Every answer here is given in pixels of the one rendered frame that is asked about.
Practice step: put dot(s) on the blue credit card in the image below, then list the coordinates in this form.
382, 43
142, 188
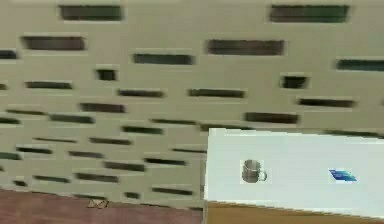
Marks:
342, 175

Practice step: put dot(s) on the silver metal mug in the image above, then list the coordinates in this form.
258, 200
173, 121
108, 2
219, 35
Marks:
250, 170

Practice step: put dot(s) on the white topped wooden table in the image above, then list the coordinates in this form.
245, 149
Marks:
293, 193

